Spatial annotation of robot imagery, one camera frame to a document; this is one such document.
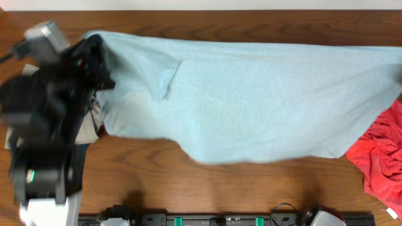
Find light blue t-shirt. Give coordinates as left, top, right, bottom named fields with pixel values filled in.
left=97, top=31, right=401, bottom=164

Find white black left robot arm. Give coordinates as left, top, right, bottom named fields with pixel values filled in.
left=1, top=35, right=115, bottom=225

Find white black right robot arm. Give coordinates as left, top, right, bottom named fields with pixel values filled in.
left=298, top=205, right=346, bottom=226

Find beige folded shirt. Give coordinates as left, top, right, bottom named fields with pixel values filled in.
left=4, top=64, right=103, bottom=149

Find red t-shirt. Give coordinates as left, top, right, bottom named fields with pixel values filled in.
left=345, top=100, right=401, bottom=218

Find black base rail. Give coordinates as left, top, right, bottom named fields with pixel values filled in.
left=77, top=213, right=376, bottom=226

